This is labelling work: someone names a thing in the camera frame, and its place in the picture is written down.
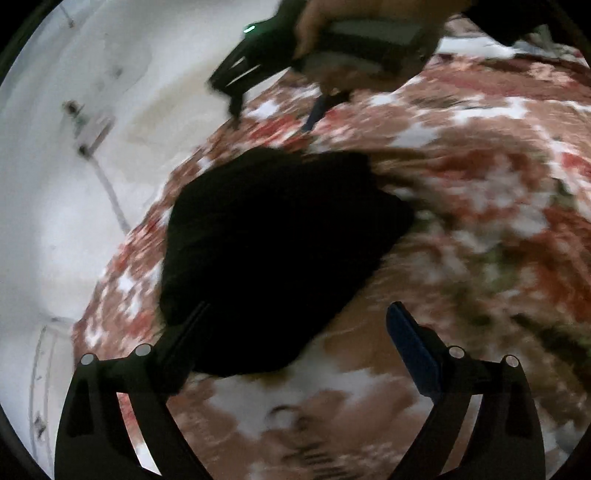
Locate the black hoodie with orange lettering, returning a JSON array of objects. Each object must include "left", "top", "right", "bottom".
[{"left": 157, "top": 148, "right": 415, "bottom": 377}]

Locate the black power cable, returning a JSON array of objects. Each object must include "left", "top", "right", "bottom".
[{"left": 87, "top": 154, "right": 132, "bottom": 232}]

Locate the white headboard panel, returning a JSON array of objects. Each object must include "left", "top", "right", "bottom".
[{"left": 29, "top": 325, "right": 56, "bottom": 474}]

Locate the person's right hand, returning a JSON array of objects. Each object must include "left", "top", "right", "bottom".
[{"left": 294, "top": 0, "right": 471, "bottom": 94}]

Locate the white power strip on wall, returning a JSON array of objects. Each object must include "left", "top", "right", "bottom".
[{"left": 62, "top": 100, "right": 115, "bottom": 159}]

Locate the floral brown red blanket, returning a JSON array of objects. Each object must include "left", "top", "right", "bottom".
[{"left": 72, "top": 53, "right": 590, "bottom": 479}]

